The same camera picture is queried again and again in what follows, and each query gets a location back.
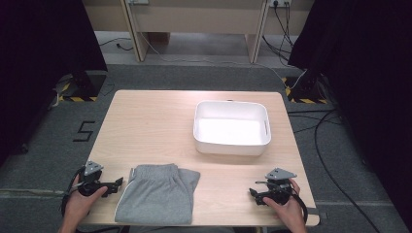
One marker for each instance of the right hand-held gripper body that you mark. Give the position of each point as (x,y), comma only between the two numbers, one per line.
(280,191)

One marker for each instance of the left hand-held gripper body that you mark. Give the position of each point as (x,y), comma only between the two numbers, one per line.
(92,181)

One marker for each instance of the grey pants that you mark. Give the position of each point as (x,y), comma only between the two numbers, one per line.
(158,197)

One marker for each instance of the white plastic basket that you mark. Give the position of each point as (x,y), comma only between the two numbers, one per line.
(231,131)

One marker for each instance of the person's right hand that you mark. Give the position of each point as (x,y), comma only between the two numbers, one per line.
(291,212)

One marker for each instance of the person's left hand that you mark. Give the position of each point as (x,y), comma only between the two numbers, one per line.
(79,204)

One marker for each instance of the stand base with striped tape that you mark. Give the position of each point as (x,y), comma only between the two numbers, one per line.
(307,90)
(82,85)

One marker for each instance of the black curtain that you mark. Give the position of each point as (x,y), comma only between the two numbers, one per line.
(39,64)
(366,81)

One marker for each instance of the beige wooden desk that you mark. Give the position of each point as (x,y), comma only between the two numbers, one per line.
(197,16)

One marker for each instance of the white wall socket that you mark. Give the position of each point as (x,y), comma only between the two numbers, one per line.
(280,2)

